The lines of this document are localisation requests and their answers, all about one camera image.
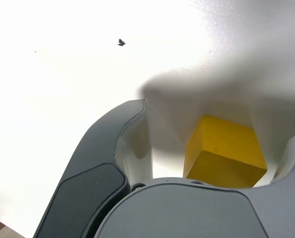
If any yellow cube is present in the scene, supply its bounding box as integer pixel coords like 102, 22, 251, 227
183, 114, 267, 188

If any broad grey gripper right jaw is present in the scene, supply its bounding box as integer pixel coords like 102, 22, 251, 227
95, 127, 295, 238

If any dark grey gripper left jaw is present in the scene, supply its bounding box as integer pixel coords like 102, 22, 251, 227
34, 99, 153, 238

